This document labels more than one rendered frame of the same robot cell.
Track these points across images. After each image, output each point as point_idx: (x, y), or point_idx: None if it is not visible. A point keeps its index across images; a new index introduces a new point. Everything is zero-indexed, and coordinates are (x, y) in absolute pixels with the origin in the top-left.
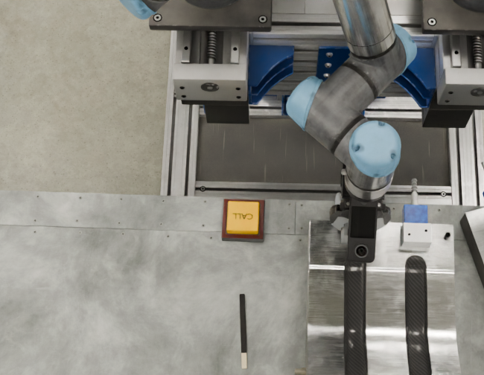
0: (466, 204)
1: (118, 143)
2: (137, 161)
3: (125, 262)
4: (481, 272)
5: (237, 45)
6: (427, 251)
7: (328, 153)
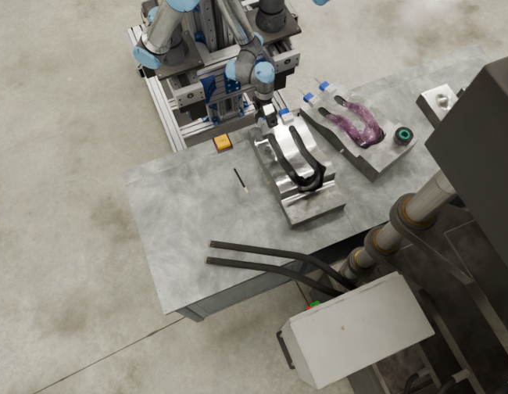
0: None
1: None
2: None
3: (185, 175)
4: (314, 126)
5: (194, 76)
6: (294, 122)
7: None
